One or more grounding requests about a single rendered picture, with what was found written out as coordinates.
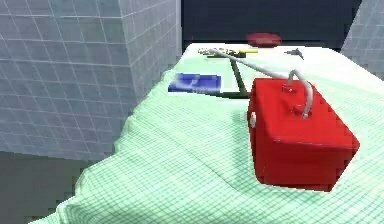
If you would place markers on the blue flat book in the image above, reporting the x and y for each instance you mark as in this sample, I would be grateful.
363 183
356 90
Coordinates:
195 83

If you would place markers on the green checked bed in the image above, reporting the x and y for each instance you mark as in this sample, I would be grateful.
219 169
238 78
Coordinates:
183 150

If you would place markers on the dark thin bent bar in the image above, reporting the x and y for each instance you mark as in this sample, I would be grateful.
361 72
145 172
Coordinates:
238 78

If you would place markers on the grey speckled flat thing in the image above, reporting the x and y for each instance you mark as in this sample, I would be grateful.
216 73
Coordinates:
215 51

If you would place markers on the yellow pencil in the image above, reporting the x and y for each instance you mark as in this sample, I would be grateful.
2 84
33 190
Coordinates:
249 51

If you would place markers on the dark red round cushion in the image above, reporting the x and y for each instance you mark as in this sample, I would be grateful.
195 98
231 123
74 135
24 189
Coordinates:
264 39

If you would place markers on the small grey pointed thing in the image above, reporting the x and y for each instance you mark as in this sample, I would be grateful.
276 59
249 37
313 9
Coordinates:
296 52

